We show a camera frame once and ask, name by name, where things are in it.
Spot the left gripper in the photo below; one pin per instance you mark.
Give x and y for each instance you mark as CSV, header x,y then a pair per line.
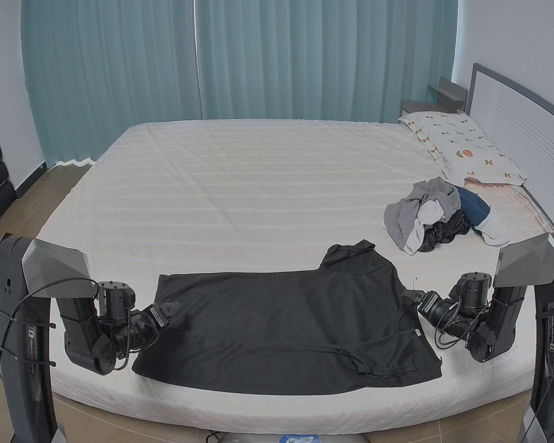
x,y
150,326

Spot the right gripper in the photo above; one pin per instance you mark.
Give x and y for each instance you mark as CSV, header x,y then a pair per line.
x,y
433,308

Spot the black T-shirt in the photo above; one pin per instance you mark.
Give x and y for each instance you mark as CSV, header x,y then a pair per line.
x,y
281,321

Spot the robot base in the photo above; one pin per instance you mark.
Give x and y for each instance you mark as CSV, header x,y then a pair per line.
x,y
258,439

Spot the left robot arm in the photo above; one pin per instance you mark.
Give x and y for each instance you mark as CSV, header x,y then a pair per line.
x,y
27,362

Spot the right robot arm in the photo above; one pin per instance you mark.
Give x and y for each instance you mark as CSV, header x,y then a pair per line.
x,y
508,312

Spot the pile of clothes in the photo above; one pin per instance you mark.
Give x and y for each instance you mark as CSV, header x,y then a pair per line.
x,y
401,215

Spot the white printed pillow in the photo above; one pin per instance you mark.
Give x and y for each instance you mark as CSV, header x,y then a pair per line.
x,y
461,148

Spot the bed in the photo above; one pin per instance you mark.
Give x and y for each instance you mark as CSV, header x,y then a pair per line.
x,y
258,178

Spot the grey bedside table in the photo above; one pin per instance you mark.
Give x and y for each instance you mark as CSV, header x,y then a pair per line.
x,y
450,91

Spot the blue-green curtain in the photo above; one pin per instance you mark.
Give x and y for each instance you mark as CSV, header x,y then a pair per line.
x,y
323,44
111,62

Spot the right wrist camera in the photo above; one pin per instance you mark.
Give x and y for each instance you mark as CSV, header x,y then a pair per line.
x,y
456,291

